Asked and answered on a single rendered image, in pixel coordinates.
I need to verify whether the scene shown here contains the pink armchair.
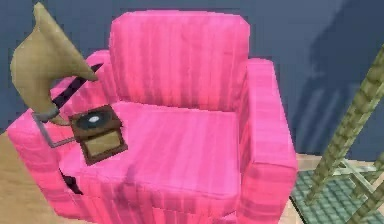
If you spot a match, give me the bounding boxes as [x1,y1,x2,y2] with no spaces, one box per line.
[6,9,299,224]

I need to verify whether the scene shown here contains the green bamboo ladder shelf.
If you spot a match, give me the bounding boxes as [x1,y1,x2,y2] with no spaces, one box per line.
[303,43,384,224]

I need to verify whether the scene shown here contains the grey green floor mat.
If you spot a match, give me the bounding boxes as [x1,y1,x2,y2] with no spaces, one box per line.
[289,169,384,224]

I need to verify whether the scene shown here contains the brown record player brass horn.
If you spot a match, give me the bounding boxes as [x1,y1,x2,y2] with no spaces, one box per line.
[9,1,130,167]

